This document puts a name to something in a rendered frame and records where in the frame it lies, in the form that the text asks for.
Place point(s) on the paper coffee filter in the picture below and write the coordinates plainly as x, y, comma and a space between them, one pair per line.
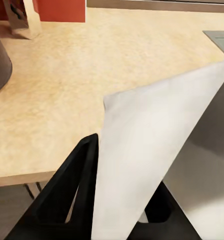
171, 130

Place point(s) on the water glass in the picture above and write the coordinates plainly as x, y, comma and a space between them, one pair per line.
24, 18

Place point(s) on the dishwasher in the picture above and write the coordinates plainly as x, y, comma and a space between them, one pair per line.
14, 201

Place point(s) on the cabinet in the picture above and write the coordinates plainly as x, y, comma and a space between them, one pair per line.
37, 187

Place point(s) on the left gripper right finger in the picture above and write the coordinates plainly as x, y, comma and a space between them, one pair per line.
166, 220

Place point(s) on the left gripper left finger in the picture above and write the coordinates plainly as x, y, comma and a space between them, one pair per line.
46, 216

